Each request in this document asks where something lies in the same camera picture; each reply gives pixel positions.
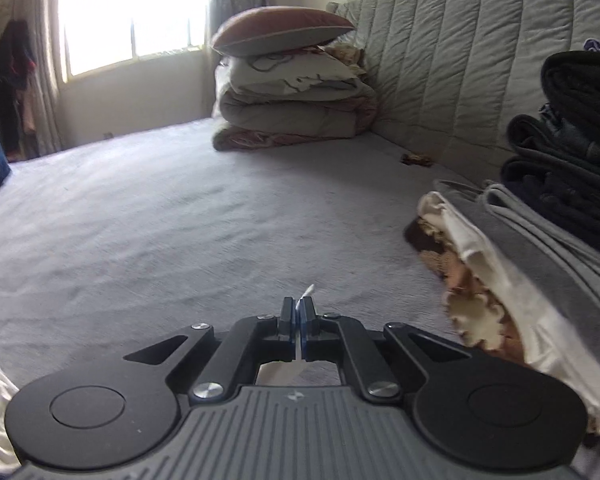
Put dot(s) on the grey folded garment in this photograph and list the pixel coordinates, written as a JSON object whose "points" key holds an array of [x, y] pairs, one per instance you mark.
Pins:
{"points": [[562, 267]]}

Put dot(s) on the brown floral cloth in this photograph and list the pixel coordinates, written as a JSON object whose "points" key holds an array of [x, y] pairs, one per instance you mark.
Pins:
{"points": [[476, 314]]}

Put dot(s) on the grey bed blanket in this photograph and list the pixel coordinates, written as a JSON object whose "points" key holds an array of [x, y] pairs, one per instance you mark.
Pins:
{"points": [[117, 243]]}

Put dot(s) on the grey quilted headboard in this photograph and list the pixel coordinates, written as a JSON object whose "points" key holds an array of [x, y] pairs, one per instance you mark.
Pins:
{"points": [[450, 74]]}

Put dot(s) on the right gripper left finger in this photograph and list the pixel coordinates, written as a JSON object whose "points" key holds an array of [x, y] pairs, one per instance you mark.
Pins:
{"points": [[236, 360]]}

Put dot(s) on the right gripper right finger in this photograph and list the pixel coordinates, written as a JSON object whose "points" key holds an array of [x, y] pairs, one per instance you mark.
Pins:
{"points": [[345, 342]]}

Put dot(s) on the window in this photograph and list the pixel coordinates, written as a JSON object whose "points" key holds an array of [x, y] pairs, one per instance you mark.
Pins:
{"points": [[96, 34]]}

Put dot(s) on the light curtain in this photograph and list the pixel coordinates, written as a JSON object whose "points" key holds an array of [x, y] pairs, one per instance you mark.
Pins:
{"points": [[44, 32]]}

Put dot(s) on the folded grey quilt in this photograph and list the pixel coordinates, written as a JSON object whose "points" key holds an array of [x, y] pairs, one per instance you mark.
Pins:
{"points": [[308, 95]]}

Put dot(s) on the small brown object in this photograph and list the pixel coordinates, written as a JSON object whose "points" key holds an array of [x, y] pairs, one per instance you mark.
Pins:
{"points": [[416, 160]]}

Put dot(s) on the cream folded garment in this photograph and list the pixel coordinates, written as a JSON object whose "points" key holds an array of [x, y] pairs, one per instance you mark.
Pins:
{"points": [[551, 344]]}

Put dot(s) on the stack of dark folded clothes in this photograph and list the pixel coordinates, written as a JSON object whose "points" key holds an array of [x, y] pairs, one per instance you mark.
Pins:
{"points": [[556, 170]]}

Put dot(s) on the pink grey pillow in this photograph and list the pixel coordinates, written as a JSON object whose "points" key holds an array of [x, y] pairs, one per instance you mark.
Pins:
{"points": [[272, 29]]}

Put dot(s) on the hanging dark clothes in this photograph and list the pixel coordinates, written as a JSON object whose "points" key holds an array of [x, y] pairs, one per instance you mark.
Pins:
{"points": [[17, 64]]}

